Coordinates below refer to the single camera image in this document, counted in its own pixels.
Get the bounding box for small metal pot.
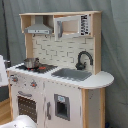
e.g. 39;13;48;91
24;58;39;69

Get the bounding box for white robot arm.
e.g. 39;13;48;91
0;55;37;128

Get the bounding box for wooden toy kitchen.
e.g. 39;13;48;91
8;11;114;128

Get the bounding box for grey toy sink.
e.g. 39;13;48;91
52;68;92;81

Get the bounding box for black toy faucet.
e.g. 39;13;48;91
76;51;93;70

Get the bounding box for black toy stovetop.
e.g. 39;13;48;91
18;64;55;74

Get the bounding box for right stove knob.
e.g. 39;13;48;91
31;82;37;87

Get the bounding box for stove knob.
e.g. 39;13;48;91
31;82;37;87
12;76;19;83

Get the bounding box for grey ice dispenser panel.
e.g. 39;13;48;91
54;94;70;120

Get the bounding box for toy microwave door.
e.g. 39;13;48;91
54;14;91;41

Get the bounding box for grey range hood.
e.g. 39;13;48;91
24;15;53;34

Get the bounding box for left stove knob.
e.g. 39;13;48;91
12;76;19;83

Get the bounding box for toy oven door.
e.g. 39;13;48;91
12;90;41;124

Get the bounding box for grey cupboard door handle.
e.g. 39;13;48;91
47;102;51;120

